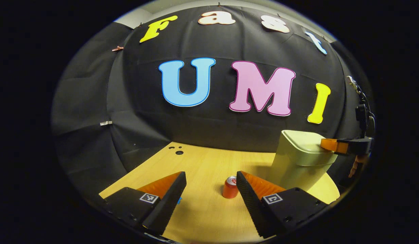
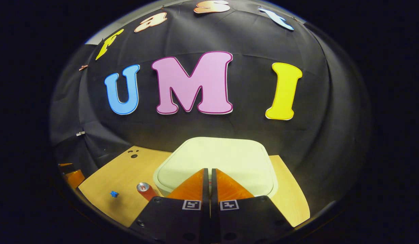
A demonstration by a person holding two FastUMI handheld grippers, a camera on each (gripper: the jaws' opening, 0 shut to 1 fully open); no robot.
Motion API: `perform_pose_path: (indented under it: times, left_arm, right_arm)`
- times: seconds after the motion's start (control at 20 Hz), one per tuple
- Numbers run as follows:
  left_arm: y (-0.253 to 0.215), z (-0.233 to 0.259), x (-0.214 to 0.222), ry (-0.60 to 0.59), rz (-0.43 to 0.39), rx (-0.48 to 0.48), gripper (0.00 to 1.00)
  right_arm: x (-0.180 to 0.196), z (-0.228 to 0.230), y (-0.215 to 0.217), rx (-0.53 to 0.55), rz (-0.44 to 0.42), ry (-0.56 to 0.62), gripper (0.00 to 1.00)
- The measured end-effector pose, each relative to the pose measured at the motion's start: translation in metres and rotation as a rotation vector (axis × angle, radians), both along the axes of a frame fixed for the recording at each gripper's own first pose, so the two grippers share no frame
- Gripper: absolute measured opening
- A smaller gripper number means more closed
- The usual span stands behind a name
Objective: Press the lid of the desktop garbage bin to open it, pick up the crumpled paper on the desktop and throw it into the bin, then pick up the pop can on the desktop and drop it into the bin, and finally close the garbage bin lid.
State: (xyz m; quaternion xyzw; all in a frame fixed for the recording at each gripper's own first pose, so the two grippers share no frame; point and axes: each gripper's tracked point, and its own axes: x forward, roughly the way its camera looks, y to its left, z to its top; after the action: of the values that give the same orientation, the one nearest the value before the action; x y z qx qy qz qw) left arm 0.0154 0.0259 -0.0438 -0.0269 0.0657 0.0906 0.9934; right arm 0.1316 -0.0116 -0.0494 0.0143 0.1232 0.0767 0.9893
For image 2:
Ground pale green desktop garbage bin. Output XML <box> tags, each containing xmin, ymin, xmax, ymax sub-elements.
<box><xmin>153</xmin><ymin>137</ymin><xmax>278</xmax><ymax>199</ymax></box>

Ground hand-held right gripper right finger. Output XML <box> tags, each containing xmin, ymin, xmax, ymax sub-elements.
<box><xmin>211</xmin><ymin>168</ymin><xmax>294</xmax><ymax>244</ymax></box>

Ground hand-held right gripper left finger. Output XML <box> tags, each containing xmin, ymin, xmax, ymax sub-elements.
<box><xmin>129</xmin><ymin>168</ymin><xmax>211</xmax><ymax>244</ymax></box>

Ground black backdrop cloth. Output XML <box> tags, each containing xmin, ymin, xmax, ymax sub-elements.
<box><xmin>50</xmin><ymin>0</ymin><xmax>371</xmax><ymax>217</ymax></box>

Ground wooden desktop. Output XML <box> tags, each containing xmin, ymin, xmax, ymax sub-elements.
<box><xmin>78</xmin><ymin>146</ymin><xmax>311</xmax><ymax>228</ymax></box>

